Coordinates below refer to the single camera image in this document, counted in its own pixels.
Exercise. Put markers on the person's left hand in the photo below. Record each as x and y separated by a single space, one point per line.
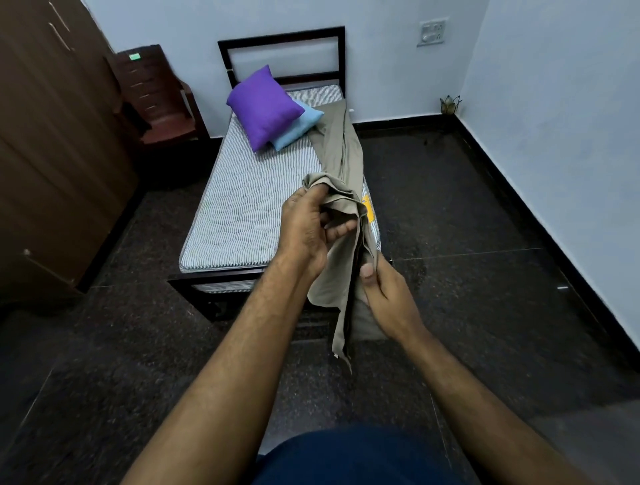
300 235

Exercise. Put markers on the person's right hand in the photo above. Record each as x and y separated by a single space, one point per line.
392 305

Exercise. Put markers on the beige striped bed sheet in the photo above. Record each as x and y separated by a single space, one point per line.
345 150

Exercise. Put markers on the light blue pillow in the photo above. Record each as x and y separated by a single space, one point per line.
300 125

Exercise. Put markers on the purple dotted pillow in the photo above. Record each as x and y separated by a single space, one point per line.
260 107

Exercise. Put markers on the brown wooden wardrobe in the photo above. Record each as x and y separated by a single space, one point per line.
50 150

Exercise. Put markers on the person's right forearm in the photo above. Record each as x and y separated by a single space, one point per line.
475 414

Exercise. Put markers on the person's left forearm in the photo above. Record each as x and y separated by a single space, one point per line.
225 389

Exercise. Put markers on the person's navy blue shirt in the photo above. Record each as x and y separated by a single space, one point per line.
350 459

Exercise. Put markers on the white striped mattress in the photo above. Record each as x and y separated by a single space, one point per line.
240 210

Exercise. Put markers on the lotus shaped candle holder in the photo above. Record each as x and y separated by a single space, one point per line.
450 106

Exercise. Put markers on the maroon plastic chair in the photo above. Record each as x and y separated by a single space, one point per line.
150 85

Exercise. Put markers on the dark wooden bed frame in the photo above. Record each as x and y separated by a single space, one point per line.
280 39

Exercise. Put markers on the white wall socket plate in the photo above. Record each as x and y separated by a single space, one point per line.
432 32

